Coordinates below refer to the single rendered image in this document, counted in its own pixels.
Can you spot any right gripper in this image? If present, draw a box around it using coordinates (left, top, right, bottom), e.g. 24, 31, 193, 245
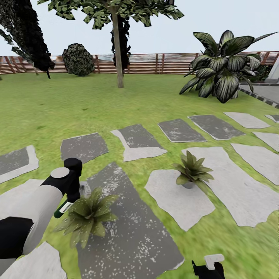
192, 261, 225, 279

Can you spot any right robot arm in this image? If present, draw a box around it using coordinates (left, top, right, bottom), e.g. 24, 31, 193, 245
192, 254, 225, 279

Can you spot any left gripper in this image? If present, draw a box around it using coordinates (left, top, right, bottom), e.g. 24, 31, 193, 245
66, 182, 81, 202

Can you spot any insectifuge atomizer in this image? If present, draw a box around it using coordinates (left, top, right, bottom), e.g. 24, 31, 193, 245
53, 199, 73, 218

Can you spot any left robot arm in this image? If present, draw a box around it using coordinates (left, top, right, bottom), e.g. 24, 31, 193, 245
0, 158, 91, 276

